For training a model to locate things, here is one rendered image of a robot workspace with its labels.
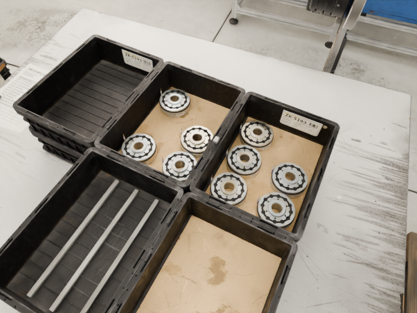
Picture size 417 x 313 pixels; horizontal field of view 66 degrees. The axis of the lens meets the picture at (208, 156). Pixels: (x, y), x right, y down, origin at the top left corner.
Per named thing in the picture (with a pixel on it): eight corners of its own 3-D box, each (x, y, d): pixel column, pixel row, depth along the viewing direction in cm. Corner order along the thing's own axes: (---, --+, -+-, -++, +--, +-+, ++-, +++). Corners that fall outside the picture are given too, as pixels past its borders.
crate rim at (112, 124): (166, 64, 110) (165, 59, 108) (246, 95, 103) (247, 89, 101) (93, 149, 90) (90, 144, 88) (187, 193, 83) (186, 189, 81)
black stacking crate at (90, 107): (102, 60, 125) (94, 35, 115) (167, 86, 118) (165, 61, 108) (28, 131, 105) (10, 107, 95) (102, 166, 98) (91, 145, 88)
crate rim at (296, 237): (246, 95, 103) (247, 89, 101) (338, 129, 96) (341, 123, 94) (187, 194, 83) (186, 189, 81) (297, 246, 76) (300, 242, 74)
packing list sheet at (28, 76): (26, 63, 139) (25, 61, 139) (71, 76, 135) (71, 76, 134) (-31, 116, 122) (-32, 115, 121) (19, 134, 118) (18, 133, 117)
